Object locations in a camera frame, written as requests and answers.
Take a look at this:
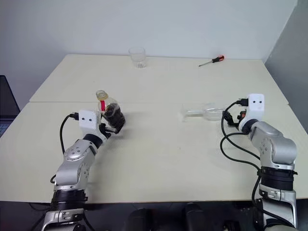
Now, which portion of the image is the orange black handled screwdriver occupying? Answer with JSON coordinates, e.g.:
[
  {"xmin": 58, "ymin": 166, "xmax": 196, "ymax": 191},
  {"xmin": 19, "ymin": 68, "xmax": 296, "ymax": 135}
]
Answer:
[{"xmin": 198, "ymin": 55, "xmax": 225, "ymax": 67}]

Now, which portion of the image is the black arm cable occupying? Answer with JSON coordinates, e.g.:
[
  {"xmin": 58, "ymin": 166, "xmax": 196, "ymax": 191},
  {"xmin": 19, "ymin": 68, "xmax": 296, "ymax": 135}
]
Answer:
[
  {"xmin": 50, "ymin": 112, "xmax": 80, "ymax": 184},
  {"xmin": 219, "ymin": 100, "xmax": 263, "ymax": 231}
]

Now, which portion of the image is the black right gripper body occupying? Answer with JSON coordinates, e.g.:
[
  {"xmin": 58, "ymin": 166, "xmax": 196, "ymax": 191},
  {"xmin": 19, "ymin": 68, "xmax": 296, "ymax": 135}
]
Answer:
[{"xmin": 234, "ymin": 109, "xmax": 246, "ymax": 127}]

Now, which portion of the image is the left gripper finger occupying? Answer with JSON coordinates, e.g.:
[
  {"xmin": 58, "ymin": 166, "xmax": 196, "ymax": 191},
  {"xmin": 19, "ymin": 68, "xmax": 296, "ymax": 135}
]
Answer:
[{"xmin": 115, "ymin": 117, "xmax": 127, "ymax": 134}]

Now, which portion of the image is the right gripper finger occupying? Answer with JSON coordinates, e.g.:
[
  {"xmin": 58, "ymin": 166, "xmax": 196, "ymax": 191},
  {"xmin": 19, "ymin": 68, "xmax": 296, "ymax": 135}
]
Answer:
[{"xmin": 225, "ymin": 112, "xmax": 235, "ymax": 128}]

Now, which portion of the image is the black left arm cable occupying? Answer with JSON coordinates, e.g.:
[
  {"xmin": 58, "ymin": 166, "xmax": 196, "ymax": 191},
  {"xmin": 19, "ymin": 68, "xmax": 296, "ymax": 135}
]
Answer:
[{"xmin": 50, "ymin": 112, "xmax": 80, "ymax": 184}]

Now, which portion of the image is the dark laptop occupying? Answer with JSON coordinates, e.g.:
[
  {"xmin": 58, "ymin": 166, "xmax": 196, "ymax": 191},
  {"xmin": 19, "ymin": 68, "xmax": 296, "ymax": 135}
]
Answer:
[{"xmin": 0, "ymin": 75, "xmax": 21, "ymax": 139}]

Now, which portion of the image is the small dark sauce bottle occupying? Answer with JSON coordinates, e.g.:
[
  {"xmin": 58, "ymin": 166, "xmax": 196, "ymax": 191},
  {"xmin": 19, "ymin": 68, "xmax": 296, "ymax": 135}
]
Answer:
[{"xmin": 95, "ymin": 89, "xmax": 128, "ymax": 129}]

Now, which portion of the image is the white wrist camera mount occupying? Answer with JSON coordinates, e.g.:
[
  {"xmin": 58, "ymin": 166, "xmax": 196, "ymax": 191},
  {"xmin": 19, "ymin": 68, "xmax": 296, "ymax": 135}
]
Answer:
[
  {"xmin": 238, "ymin": 93, "xmax": 265, "ymax": 128},
  {"xmin": 78, "ymin": 109, "xmax": 108, "ymax": 141}
]

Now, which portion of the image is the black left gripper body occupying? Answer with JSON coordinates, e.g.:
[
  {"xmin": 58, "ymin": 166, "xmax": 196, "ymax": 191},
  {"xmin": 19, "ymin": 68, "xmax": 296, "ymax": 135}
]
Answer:
[{"xmin": 99, "ymin": 123, "xmax": 121, "ymax": 141}]

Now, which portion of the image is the clear glass tumbler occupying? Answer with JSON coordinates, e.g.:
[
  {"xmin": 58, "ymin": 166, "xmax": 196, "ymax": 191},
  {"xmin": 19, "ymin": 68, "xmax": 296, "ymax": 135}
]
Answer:
[{"xmin": 128, "ymin": 46, "xmax": 147, "ymax": 69}]

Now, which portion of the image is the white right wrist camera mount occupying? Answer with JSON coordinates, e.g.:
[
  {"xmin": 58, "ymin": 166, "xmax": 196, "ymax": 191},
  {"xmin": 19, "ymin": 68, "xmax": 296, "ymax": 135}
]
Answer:
[{"xmin": 238, "ymin": 93, "xmax": 265, "ymax": 128}]

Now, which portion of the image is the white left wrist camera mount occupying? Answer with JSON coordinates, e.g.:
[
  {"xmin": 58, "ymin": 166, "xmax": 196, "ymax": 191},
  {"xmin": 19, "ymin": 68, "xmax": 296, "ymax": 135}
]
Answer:
[{"xmin": 78, "ymin": 109, "xmax": 108, "ymax": 141}]

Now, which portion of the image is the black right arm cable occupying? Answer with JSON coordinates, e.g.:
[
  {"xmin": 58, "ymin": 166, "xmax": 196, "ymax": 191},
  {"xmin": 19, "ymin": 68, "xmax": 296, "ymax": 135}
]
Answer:
[{"xmin": 219, "ymin": 100, "xmax": 263, "ymax": 231}]

